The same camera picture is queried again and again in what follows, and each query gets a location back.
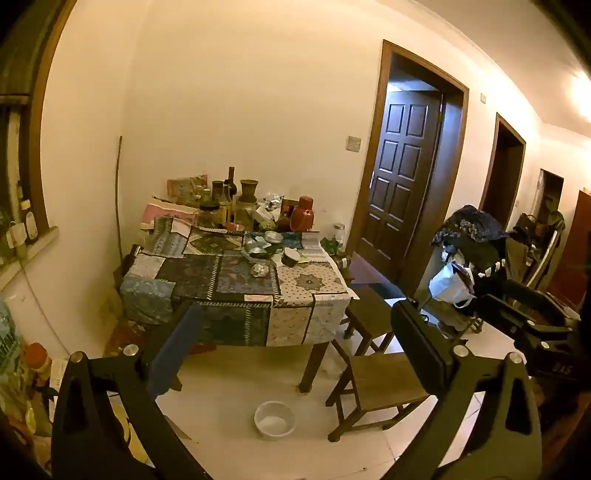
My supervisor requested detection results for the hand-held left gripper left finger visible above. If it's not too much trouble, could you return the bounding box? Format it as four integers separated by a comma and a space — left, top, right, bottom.
51, 302, 211, 480

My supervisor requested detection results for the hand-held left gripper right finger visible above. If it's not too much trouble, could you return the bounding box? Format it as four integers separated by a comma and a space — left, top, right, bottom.
383, 299, 543, 480

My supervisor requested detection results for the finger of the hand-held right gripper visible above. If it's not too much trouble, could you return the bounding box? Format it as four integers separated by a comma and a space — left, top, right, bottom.
505, 279, 581, 325
477, 294, 574, 341

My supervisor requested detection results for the white plastic basin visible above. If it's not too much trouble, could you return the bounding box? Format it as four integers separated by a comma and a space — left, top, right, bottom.
253, 400, 297, 440

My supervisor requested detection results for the wooden stool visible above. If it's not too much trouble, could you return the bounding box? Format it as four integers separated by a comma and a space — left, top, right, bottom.
325, 353, 439, 443
344, 284, 400, 356

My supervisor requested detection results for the dark doormat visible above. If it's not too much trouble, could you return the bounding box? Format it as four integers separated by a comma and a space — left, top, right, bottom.
368, 281, 403, 301

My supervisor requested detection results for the reddish brown door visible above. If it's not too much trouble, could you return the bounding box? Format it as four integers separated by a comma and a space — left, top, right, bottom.
549, 189, 591, 308

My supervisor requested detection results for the white plastic bag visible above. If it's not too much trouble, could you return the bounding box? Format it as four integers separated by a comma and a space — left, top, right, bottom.
428, 261, 475, 309

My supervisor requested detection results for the brown handbag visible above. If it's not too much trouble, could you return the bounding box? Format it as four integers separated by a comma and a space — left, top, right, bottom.
512, 212, 542, 237

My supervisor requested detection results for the patchwork tablecloth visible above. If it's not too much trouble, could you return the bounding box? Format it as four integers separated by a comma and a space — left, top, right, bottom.
120, 217, 352, 347

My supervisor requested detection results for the glass jar with dark lid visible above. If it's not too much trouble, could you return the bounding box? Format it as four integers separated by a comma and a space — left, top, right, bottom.
198, 203, 222, 229

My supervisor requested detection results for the pink cloth-covered box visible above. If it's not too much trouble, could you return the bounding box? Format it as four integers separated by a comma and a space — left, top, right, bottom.
140, 198, 199, 228

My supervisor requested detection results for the orange-lid jar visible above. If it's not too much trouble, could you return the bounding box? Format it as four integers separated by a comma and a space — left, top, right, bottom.
23, 342, 52, 386

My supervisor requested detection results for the clear glass bottle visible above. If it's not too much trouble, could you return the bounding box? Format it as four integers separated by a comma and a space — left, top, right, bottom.
218, 182, 233, 223

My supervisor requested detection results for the patterned gift box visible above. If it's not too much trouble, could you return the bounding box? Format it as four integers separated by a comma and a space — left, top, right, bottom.
167, 174, 208, 204

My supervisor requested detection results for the brown panelled door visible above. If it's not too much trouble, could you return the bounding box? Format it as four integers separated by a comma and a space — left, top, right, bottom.
359, 90, 445, 282

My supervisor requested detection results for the blue printed packet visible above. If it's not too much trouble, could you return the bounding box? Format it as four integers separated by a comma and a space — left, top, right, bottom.
0, 295, 26, 386

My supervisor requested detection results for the red thermos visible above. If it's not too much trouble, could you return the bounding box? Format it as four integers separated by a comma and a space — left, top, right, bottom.
289, 196, 315, 233

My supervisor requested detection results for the thin wooden stick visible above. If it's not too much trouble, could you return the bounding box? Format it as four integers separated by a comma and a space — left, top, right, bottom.
115, 136, 124, 261

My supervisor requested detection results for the small labelled bottle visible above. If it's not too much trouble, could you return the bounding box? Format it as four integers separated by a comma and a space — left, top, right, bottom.
23, 199, 40, 244

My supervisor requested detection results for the wide brown door frame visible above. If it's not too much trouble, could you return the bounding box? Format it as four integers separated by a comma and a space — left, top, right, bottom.
346, 39, 470, 298

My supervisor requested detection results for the narrow brown door frame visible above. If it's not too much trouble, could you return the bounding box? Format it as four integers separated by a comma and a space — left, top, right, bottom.
479, 112, 527, 217

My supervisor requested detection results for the wooden window frame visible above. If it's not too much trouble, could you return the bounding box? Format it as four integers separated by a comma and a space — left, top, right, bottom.
0, 0, 61, 296

